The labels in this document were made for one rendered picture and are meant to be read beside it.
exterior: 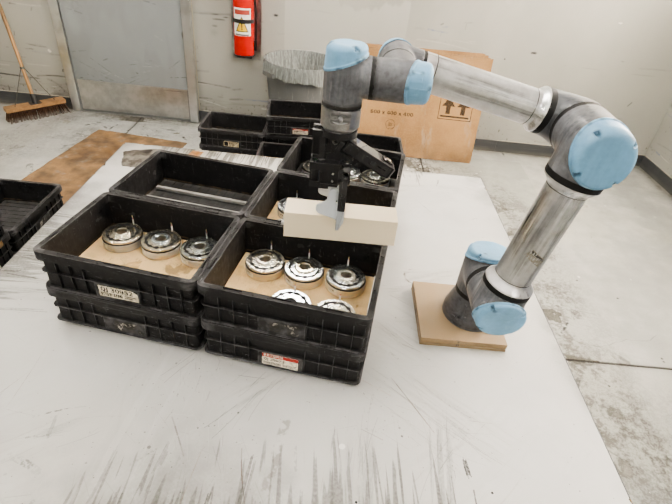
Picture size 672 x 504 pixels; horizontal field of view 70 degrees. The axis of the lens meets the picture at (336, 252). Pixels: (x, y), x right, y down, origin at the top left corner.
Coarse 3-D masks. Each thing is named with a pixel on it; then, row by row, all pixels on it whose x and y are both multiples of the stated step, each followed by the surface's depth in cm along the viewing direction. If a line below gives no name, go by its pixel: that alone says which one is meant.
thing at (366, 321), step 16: (240, 224) 126; (272, 224) 127; (384, 256) 120; (208, 272) 109; (208, 288) 105; (224, 288) 105; (256, 304) 105; (272, 304) 104; (288, 304) 103; (304, 304) 103; (336, 320) 103; (352, 320) 102; (368, 320) 101
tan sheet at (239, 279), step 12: (240, 264) 128; (240, 276) 124; (324, 276) 127; (240, 288) 120; (252, 288) 121; (264, 288) 121; (276, 288) 122; (288, 288) 122; (324, 288) 123; (312, 300) 119; (324, 300) 120; (348, 300) 120; (360, 300) 121; (360, 312) 117
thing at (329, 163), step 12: (312, 132) 91; (324, 132) 90; (312, 144) 94; (324, 144) 92; (336, 144) 92; (312, 156) 95; (324, 156) 93; (336, 156) 94; (348, 156) 94; (312, 168) 93; (324, 168) 93; (336, 168) 93; (348, 168) 93; (312, 180) 96; (324, 180) 95; (336, 180) 95; (348, 180) 94
